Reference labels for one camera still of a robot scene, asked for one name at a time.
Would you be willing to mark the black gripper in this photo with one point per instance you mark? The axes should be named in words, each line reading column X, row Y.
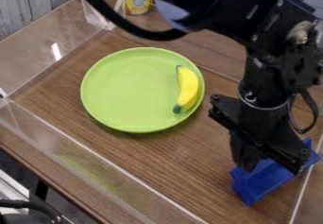
column 262, row 133

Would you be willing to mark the blue plastic block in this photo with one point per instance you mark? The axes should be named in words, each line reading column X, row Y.
column 252, row 185

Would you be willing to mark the green plate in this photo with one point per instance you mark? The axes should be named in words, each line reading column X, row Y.
column 129, row 89

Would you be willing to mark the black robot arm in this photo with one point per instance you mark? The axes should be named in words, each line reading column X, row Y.
column 282, row 35

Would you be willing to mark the yellow toy banana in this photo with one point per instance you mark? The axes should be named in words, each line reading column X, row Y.
column 188, row 85

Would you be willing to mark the yellow blue can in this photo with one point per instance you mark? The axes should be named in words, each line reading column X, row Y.
column 136, row 7

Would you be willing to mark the clear acrylic front wall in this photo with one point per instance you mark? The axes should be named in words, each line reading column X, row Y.
column 112, row 195

